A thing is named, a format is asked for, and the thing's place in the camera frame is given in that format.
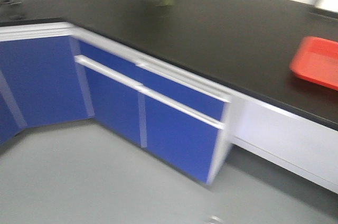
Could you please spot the blue lab cabinet row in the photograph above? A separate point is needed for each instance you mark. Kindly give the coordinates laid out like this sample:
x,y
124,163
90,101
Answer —
x,y
185,82

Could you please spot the red plastic tray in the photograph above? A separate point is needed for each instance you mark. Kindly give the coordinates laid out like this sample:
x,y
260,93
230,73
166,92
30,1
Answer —
x,y
316,61

